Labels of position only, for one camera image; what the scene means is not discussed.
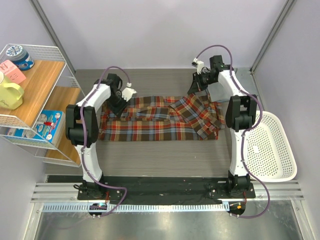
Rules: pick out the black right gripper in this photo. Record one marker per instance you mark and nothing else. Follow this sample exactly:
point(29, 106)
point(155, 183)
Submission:
point(196, 85)

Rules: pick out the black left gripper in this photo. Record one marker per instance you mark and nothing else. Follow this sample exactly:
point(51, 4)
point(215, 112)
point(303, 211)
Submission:
point(117, 111)

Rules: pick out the red brown plaid shirt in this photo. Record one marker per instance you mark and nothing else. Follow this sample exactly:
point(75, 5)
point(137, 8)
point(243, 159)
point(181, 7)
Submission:
point(193, 117)

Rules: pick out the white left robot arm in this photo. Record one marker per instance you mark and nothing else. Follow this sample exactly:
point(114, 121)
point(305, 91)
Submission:
point(82, 128)

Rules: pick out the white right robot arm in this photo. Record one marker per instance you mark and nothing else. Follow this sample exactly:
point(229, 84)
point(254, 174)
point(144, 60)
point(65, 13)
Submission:
point(240, 114)

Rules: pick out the folded grey button shirt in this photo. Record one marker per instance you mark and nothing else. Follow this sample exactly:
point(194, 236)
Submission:
point(221, 90)

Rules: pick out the blue product box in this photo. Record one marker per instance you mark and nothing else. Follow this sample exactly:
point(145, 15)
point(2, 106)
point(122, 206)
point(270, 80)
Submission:
point(46, 132)

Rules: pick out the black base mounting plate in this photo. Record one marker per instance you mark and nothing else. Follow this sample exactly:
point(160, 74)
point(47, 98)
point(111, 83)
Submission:
point(159, 189)

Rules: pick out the white perforated plastic basket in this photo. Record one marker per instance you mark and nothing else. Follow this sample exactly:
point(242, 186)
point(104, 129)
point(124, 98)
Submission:
point(269, 154)

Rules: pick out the yellow plastic pitcher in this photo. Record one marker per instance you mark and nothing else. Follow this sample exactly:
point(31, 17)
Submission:
point(11, 94)

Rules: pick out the blue round tin can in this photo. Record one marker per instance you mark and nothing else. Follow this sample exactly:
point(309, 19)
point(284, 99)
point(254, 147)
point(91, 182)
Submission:
point(20, 57)

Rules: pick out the pink small box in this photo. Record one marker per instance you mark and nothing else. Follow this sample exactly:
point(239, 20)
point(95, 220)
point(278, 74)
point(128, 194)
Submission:
point(11, 71)

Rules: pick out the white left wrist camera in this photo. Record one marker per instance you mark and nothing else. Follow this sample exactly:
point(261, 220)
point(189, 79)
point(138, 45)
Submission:
point(128, 92)

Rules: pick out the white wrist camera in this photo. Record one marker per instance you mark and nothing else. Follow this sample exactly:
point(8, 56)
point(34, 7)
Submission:
point(128, 92)
point(199, 65)

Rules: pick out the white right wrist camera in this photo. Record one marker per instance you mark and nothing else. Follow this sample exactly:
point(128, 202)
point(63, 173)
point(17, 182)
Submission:
point(199, 65)

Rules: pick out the white wire wooden shelf rack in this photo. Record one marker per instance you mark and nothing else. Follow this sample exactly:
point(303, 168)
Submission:
point(49, 85)

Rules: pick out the aluminium frame rail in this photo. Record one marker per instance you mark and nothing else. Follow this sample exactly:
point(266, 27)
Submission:
point(59, 192)

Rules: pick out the white slotted cable duct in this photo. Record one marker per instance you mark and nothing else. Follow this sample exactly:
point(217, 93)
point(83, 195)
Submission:
point(90, 207)

